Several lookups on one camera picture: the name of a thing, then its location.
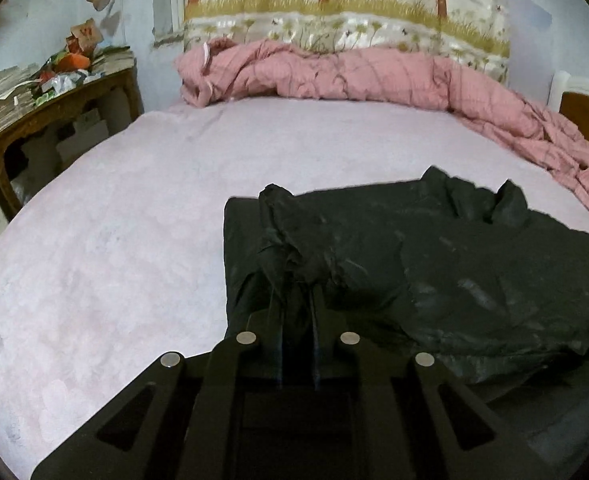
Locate wooden desk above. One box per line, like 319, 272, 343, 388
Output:
0, 55, 145, 222

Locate tree print curtain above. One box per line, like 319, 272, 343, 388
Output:
183, 0, 511, 84

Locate bed with pink floral sheet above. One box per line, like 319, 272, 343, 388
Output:
0, 100, 589, 480

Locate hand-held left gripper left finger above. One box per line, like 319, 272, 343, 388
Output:
31, 282, 284, 480

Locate black puffer jacket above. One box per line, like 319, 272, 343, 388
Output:
223, 165, 589, 392

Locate white storage box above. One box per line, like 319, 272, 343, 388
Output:
55, 107, 111, 162

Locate pink checked quilt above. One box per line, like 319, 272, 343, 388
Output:
174, 37, 589, 240

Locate white framed window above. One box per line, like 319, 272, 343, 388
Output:
152, 0, 189, 47

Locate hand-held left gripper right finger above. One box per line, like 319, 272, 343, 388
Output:
313, 284, 531, 480

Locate white and wooden headboard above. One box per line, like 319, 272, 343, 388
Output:
551, 71, 589, 154

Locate orange snack bag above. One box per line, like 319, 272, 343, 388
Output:
39, 17, 106, 84

